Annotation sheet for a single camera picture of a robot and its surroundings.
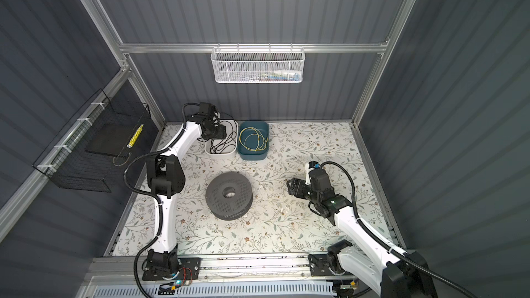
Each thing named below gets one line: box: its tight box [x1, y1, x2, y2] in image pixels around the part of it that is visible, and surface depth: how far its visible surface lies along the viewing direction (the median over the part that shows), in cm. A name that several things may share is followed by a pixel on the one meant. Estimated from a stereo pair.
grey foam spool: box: [205, 171, 254, 221], surface depth 88 cm
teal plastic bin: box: [237, 120, 270, 161], surface depth 113 cm
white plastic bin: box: [204, 119, 239, 156], surface depth 111 cm
